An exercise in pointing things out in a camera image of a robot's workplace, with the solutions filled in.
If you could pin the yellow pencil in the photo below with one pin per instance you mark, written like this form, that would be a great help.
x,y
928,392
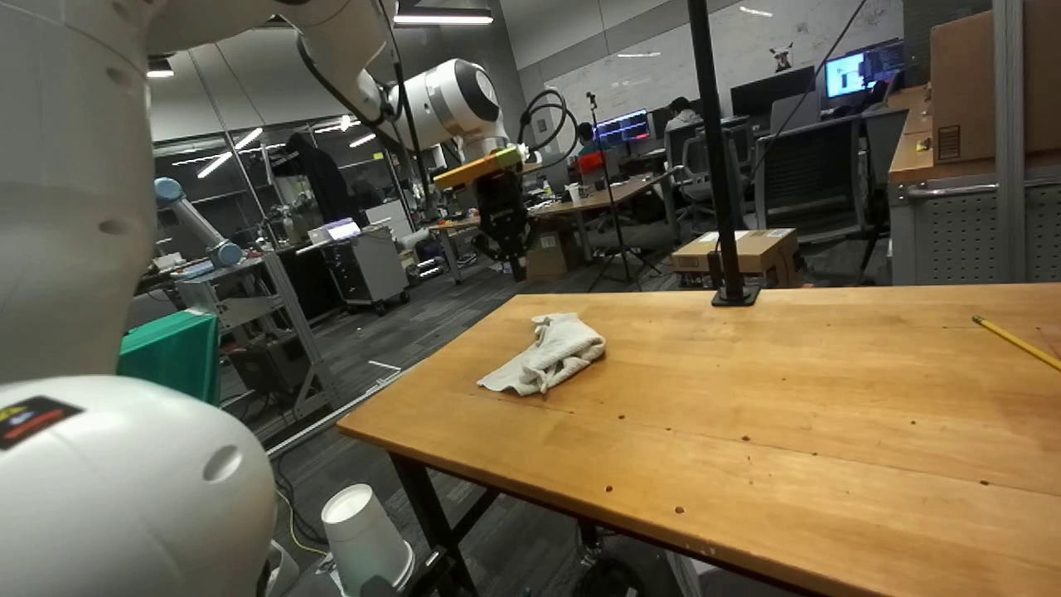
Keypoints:
x,y
1016,344

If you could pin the black vertical pole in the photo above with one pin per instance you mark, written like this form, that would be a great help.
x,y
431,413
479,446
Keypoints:
x,y
717,168

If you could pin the grey metal post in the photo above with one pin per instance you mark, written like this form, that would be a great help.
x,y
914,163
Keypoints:
x,y
1010,134

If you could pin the white towel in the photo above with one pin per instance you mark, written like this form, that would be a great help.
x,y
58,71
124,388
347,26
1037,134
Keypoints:
x,y
550,360

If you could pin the yellow wrist camera mount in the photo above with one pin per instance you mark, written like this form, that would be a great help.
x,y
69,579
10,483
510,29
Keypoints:
x,y
477,168

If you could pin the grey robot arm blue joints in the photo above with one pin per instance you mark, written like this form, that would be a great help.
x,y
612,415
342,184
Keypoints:
x,y
200,235

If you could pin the black table frame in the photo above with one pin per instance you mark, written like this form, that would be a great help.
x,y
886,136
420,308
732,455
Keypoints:
x,y
427,517

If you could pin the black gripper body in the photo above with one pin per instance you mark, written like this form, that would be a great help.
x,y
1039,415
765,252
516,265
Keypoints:
x,y
505,218

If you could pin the white rolling cabinet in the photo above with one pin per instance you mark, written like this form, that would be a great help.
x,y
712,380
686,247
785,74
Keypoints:
x,y
369,271

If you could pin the lit computer monitor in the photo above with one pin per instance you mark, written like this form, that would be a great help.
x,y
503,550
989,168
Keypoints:
x,y
850,74

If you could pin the grey metal cart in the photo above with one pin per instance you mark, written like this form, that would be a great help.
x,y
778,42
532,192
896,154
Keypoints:
x,y
290,320

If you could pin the large cardboard box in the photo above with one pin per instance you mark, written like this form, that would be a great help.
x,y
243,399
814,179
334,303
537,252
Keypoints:
x,y
962,77

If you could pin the dark grey square panel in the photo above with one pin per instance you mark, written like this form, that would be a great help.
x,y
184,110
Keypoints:
x,y
814,170

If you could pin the grey metal cabinet wooden top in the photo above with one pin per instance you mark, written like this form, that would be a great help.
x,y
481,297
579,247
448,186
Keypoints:
x,y
949,235

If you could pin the person in dark clothing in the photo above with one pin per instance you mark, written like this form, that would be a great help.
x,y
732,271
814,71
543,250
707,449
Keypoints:
x,y
327,178

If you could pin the white paper cup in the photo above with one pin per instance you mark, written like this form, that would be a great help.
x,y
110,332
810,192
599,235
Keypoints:
x,y
360,534

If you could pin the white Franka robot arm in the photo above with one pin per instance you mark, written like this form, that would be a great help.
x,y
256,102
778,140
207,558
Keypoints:
x,y
110,486

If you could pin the low cardboard box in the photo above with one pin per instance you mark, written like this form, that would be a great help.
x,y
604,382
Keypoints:
x,y
765,252

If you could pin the open laptop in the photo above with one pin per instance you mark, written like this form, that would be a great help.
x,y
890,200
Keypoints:
x,y
335,230

